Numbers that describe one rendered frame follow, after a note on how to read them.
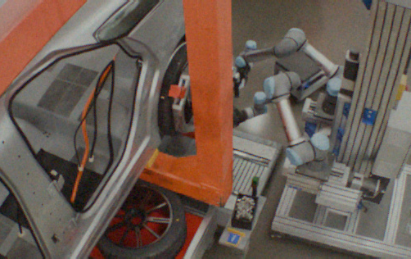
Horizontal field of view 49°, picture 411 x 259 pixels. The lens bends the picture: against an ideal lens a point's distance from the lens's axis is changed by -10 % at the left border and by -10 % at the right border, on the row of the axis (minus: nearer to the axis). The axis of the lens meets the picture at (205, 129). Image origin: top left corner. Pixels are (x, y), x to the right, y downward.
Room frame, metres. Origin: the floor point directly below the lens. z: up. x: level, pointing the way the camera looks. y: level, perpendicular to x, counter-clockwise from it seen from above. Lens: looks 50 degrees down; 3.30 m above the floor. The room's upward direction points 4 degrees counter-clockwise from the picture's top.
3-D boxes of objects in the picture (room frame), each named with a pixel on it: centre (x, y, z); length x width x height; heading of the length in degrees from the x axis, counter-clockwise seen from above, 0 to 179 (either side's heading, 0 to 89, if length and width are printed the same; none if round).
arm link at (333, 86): (2.21, -0.88, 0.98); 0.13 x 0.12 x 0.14; 147
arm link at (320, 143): (1.75, -0.67, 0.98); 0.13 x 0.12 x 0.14; 110
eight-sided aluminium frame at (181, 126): (2.39, 0.05, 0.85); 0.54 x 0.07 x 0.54; 153
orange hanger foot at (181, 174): (1.92, 0.25, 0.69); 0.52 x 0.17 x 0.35; 63
